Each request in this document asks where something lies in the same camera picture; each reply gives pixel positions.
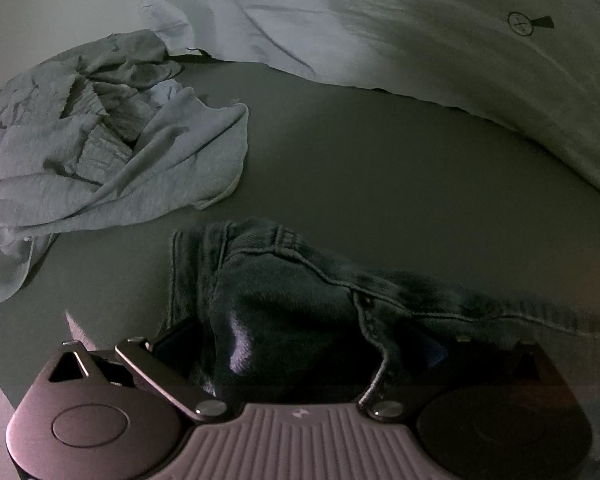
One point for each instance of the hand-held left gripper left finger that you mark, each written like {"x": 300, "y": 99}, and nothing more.
{"x": 145, "y": 367}

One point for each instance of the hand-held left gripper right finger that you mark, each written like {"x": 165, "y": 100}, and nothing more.
{"x": 437, "y": 352}

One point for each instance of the dark denim jeans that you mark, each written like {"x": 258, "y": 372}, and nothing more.
{"x": 290, "y": 290}

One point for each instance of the white cloth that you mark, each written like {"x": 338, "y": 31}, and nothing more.
{"x": 15, "y": 270}

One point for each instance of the crumpled light grey shirt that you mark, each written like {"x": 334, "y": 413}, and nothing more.
{"x": 180, "y": 160}

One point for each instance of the white printed blanket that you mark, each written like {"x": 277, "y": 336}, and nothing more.
{"x": 380, "y": 15}

